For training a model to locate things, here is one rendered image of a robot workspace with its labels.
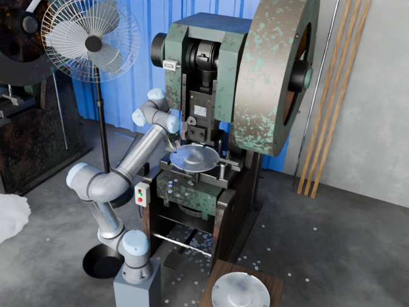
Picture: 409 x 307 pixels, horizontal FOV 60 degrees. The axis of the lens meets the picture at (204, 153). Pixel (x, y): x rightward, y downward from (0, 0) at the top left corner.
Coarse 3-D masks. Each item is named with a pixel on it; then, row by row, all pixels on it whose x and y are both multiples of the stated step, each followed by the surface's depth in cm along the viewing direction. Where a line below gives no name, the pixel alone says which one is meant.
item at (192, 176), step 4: (172, 168) 197; (176, 168) 197; (176, 172) 195; (180, 172) 194; (184, 172) 194; (188, 172) 194; (192, 172) 194; (196, 172) 194; (184, 176) 209; (188, 176) 192; (192, 176) 192; (196, 176) 206; (192, 180) 209; (196, 180) 208
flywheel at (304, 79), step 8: (304, 32) 186; (304, 40) 190; (304, 48) 194; (296, 56) 197; (304, 56) 195; (296, 64) 167; (304, 64) 166; (296, 72) 166; (304, 72) 165; (312, 72) 172; (296, 80) 166; (304, 80) 168; (288, 88) 171; (296, 88) 169; (288, 96) 202; (288, 104) 201; (288, 112) 201
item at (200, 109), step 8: (192, 88) 194; (200, 88) 193; (208, 88) 191; (192, 96) 192; (200, 96) 191; (208, 96) 189; (192, 104) 195; (200, 104) 193; (208, 104) 191; (192, 112) 198; (200, 112) 195; (208, 112) 193; (192, 120) 199; (200, 120) 198; (208, 120) 196; (192, 128) 199; (200, 128) 197; (208, 128) 198; (216, 128) 205; (192, 136) 202; (200, 136) 198; (208, 136) 201
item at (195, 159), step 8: (192, 144) 219; (184, 152) 211; (192, 152) 210; (200, 152) 212; (208, 152) 212; (216, 152) 212; (176, 160) 203; (184, 160) 204; (192, 160) 203; (200, 160) 204; (208, 160) 205; (216, 160) 206; (192, 168) 197; (200, 168) 198; (208, 168) 198
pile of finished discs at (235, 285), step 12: (228, 276) 187; (240, 276) 188; (252, 276) 188; (216, 288) 181; (228, 288) 181; (240, 288) 181; (252, 288) 182; (264, 288) 182; (216, 300) 174; (228, 300) 175; (240, 300) 175; (252, 300) 175; (264, 300) 176
